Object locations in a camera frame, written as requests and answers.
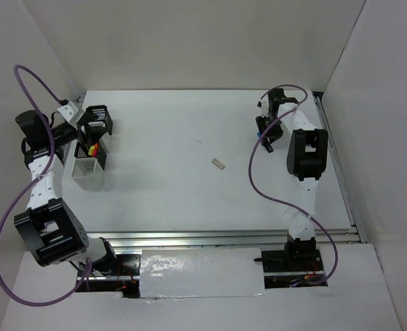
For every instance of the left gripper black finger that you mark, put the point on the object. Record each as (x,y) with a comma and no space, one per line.
(92,132)
(90,115)

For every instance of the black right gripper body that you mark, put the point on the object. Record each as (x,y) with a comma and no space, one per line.
(275,131)

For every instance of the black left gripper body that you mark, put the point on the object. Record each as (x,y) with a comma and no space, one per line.
(64,134)

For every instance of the blue cap black highlighter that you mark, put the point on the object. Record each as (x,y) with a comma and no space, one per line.
(264,140)

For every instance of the yellow cap black highlighter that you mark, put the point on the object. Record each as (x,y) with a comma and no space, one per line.
(96,149)

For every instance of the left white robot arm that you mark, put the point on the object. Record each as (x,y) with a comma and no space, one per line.
(49,228)

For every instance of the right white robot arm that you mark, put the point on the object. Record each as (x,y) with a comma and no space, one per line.
(306,161)

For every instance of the far black mesh container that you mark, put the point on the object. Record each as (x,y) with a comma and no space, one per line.
(107,123)

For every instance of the black mesh container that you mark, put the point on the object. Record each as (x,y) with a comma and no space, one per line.
(107,123)
(98,151)

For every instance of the near black mesh container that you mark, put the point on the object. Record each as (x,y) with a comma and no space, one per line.
(98,151)

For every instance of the near white mesh container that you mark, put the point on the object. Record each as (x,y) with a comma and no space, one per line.
(88,174)

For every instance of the white eraser block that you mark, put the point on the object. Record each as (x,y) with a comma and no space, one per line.
(218,164)

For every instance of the white foil cover plate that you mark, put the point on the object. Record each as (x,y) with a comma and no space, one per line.
(178,274)

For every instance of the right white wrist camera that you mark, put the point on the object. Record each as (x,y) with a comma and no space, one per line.
(263,105)

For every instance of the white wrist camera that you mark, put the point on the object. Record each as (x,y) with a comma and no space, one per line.
(70,112)
(263,105)

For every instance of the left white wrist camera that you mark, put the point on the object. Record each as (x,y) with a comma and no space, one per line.
(70,112)

